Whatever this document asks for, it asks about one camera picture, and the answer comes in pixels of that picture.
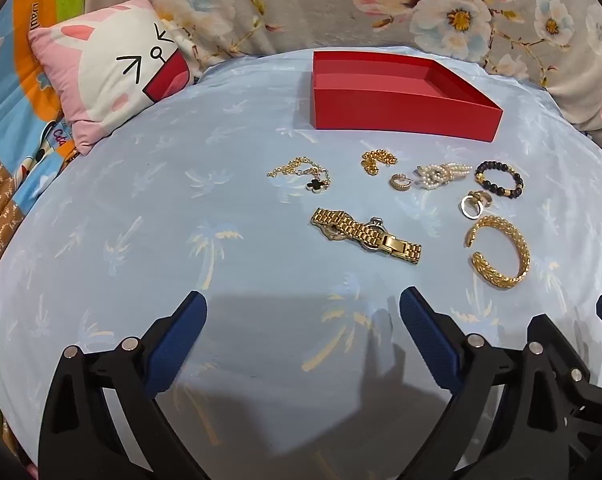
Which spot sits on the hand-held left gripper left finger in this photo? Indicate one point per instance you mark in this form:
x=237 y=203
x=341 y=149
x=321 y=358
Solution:
x=176 y=340

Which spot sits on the grey floral blanket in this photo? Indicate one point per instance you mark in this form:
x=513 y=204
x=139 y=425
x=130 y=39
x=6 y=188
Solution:
x=306 y=5

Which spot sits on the gold hoop earring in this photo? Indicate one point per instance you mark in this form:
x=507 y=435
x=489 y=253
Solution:
x=397 y=186

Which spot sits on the gold cuff bangle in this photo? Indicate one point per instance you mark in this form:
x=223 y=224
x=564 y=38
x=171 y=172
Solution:
x=518 y=247

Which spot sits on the light blue palm print sheet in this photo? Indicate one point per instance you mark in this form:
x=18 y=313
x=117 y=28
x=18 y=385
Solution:
x=156 y=240

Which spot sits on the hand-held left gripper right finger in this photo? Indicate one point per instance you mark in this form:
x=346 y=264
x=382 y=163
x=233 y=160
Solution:
x=428 y=335

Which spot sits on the pink bunny face pillow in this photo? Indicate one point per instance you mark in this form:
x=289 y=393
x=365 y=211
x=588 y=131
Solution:
x=106 y=85

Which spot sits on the red cardboard box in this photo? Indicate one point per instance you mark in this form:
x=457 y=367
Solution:
x=406 y=110

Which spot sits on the colourful cartoon blanket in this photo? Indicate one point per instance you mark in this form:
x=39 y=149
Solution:
x=11 y=110

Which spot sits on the gold link watch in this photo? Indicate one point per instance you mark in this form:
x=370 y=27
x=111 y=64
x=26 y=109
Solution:
x=351 y=227

